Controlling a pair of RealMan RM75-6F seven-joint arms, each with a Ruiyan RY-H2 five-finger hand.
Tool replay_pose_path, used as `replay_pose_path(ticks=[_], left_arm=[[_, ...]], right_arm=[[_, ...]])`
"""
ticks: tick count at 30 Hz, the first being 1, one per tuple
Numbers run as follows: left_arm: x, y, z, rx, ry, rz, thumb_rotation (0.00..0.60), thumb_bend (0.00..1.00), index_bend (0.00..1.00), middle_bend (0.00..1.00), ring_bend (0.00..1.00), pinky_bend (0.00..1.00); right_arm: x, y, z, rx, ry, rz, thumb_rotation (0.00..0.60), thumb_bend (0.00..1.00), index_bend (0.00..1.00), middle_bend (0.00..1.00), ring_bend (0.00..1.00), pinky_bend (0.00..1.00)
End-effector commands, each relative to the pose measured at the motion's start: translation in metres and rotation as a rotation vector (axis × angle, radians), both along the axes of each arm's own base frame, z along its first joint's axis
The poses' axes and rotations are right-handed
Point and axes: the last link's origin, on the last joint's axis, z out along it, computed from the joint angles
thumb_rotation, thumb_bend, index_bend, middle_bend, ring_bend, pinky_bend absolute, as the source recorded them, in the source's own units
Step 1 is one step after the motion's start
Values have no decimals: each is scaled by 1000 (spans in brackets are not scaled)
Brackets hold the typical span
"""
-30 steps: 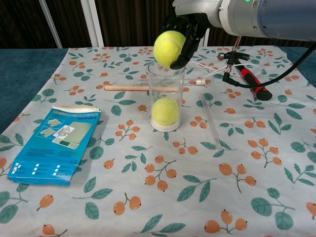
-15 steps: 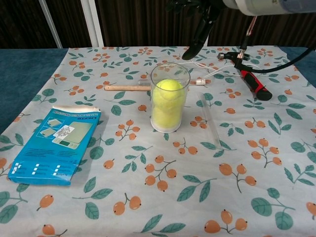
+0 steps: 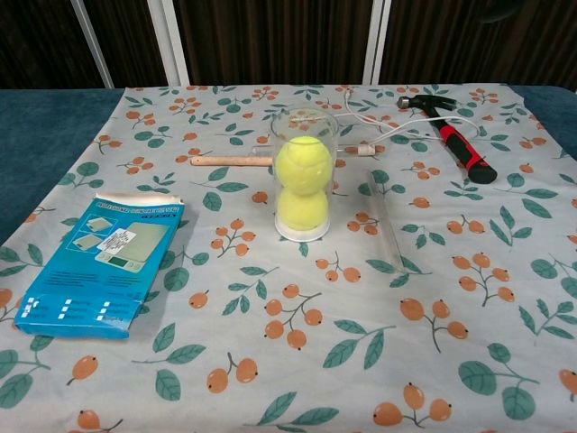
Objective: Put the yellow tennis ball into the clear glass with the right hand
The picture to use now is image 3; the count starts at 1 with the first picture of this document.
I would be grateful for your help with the yellow tennis ball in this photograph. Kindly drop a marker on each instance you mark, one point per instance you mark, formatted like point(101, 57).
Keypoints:
point(304, 164)
point(302, 209)

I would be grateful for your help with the blue kitchen scale box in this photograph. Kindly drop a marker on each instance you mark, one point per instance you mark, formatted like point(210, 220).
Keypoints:
point(99, 270)

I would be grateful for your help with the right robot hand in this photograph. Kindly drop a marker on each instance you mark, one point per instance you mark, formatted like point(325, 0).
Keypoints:
point(496, 9)

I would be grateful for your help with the glass test tube with cork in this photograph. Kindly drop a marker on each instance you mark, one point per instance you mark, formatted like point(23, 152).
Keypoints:
point(367, 150)

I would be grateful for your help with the red black claw hammer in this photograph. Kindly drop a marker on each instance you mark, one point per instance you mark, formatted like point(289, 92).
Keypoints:
point(460, 144)

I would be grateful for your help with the white screen frame post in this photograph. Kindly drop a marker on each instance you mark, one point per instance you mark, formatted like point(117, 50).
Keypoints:
point(176, 45)
point(92, 45)
point(376, 45)

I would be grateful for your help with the wooden stick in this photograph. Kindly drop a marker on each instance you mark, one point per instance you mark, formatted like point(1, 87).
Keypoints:
point(225, 161)

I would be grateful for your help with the clear glass rod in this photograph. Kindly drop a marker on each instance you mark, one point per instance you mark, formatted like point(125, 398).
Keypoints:
point(385, 221)

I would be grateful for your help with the clear plastic cup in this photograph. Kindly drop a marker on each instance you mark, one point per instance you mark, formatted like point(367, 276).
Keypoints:
point(302, 234)

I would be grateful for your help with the floral print tablecloth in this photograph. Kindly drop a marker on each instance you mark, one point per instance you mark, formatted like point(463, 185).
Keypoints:
point(288, 315)

